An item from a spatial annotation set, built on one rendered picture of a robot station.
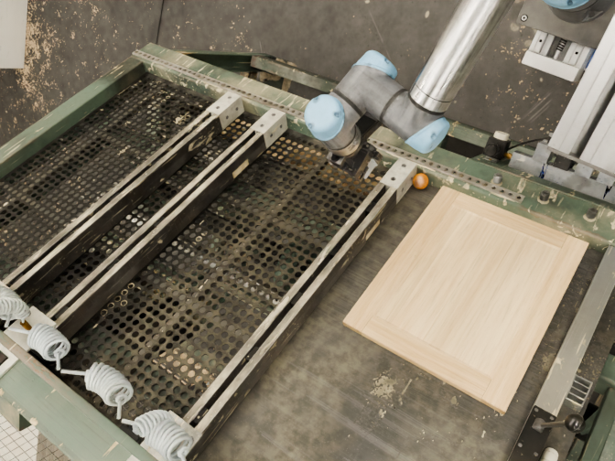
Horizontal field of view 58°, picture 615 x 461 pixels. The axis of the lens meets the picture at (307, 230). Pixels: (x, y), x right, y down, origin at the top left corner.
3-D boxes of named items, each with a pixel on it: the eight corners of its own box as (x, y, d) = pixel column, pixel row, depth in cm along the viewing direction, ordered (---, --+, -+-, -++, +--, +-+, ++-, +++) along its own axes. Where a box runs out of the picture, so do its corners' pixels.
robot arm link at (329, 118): (351, 104, 100) (320, 140, 101) (367, 126, 110) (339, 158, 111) (322, 81, 103) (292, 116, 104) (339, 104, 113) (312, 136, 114)
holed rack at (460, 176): (524, 197, 160) (524, 195, 160) (521, 203, 159) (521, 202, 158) (137, 50, 231) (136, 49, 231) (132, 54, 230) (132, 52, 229)
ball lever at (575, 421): (544, 423, 121) (592, 421, 109) (538, 438, 119) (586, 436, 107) (532, 412, 121) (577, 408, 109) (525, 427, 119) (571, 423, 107)
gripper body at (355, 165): (335, 169, 129) (318, 153, 118) (353, 137, 129) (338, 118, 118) (362, 184, 126) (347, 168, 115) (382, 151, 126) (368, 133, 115)
